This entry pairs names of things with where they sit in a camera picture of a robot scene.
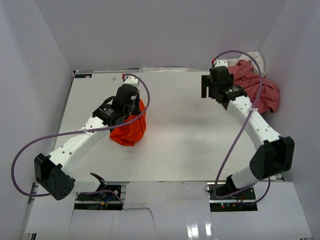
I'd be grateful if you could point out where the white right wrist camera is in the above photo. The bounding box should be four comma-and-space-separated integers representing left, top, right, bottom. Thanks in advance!
211, 58, 228, 68

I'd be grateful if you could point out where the pink t shirt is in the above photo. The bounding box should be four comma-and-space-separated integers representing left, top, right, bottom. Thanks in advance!
228, 60, 280, 114

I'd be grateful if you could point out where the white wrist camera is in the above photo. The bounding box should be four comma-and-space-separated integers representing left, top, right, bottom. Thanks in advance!
122, 74, 140, 89
211, 58, 228, 68

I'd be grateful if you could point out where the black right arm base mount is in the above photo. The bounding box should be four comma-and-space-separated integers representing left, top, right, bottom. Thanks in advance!
204, 184, 258, 213

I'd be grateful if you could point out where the black corner label plate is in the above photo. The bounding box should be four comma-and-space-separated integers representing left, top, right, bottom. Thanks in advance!
74, 73, 92, 79

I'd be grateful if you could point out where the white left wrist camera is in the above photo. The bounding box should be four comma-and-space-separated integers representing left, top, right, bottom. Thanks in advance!
122, 74, 140, 89

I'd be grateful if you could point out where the cream white t shirt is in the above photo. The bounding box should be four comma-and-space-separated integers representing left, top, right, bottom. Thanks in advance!
226, 51, 266, 77

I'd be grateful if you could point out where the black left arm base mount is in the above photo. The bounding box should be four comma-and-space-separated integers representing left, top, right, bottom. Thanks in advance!
74, 172, 126, 211

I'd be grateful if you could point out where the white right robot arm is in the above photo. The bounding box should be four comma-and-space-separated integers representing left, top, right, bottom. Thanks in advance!
201, 66, 295, 200

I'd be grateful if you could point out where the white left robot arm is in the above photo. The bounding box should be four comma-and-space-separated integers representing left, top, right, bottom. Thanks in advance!
34, 82, 140, 201

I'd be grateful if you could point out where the orange t shirt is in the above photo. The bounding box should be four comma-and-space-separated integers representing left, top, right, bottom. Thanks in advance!
109, 113, 147, 147

